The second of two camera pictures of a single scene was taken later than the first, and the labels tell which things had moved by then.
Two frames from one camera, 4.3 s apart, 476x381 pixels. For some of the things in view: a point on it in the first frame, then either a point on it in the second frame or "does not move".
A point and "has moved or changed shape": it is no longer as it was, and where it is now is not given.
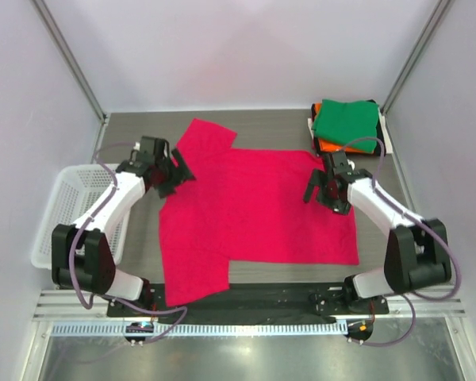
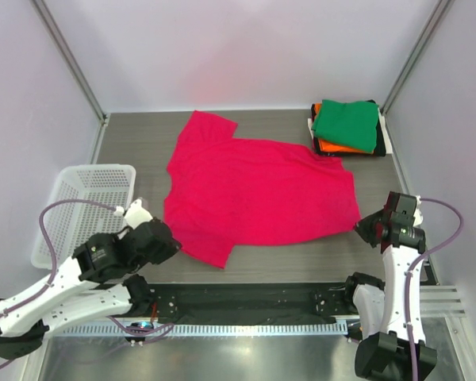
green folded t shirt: [353, 123] does not move
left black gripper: [179, 175] -> [169, 251]
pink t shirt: [243, 206] has moved or changed shape
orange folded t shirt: [332, 145] does not move
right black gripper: [338, 206] -> [363, 228]
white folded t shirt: [387, 140] does not move
